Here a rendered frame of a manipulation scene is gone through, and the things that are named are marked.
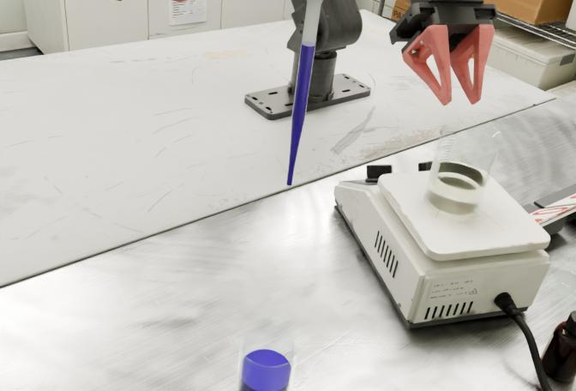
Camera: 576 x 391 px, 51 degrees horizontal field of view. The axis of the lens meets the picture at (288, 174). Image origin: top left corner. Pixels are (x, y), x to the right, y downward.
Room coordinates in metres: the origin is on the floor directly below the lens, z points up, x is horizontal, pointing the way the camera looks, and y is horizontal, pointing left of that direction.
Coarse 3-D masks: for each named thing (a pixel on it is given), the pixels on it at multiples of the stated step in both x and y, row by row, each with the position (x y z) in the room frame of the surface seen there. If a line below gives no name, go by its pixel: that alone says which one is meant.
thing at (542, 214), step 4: (548, 208) 0.58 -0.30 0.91; (552, 208) 0.58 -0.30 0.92; (556, 208) 0.57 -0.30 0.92; (560, 208) 0.56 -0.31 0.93; (564, 208) 0.56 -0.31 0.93; (536, 212) 0.58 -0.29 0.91; (540, 212) 0.57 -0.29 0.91; (544, 212) 0.57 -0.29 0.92; (548, 212) 0.56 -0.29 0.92; (552, 212) 0.55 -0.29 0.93; (556, 212) 0.55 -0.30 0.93; (560, 212) 0.54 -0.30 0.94; (532, 216) 0.56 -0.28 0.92; (536, 216) 0.55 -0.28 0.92; (540, 216) 0.55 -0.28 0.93; (544, 216) 0.54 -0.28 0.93; (548, 216) 0.54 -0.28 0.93; (536, 220) 0.53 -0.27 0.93; (540, 220) 0.52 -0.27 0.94
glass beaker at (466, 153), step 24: (456, 120) 0.48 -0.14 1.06; (456, 144) 0.48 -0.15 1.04; (480, 144) 0.47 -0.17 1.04; (432, 168) 0.45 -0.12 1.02; (456, 168) 0.43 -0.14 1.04; (480, 168) 0.43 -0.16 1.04; (432, 192) 0.44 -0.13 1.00; (456, 192) 0.43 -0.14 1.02; (480, 192) 0.44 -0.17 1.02; (456, 216) 0.43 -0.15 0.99
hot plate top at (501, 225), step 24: (384, 192) 0.47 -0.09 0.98; (408, 192) 0.46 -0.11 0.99; (504, 192) 0.49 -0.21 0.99; (408, 216) 0.43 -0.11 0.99; (432, 216) 0.43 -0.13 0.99; (480, 216) 0.44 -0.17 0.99; (504, 216) 0.45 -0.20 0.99; (528, 216) 0.45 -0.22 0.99; (432, 240) 0.40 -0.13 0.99; (456, 240) 0.40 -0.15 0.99; (480, 240) 0.41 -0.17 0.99; (504, 240) 0.41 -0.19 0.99; (528, 240) 0.41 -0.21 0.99
